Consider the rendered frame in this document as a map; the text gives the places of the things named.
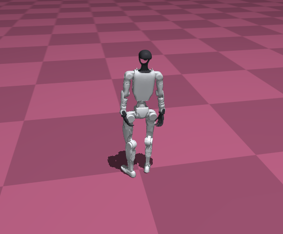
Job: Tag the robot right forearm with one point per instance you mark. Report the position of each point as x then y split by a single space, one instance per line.
161 103

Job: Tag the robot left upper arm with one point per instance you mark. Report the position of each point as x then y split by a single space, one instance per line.
128 75

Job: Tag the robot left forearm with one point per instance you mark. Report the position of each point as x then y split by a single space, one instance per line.
123 103

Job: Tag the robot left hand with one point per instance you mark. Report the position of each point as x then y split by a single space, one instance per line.
125 118

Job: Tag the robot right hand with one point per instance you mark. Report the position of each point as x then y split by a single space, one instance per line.
160 118

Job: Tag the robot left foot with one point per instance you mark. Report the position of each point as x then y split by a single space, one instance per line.
125 169

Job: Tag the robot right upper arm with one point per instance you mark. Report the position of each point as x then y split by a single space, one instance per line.
159 83

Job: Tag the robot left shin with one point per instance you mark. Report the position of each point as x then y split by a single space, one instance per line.
130 155

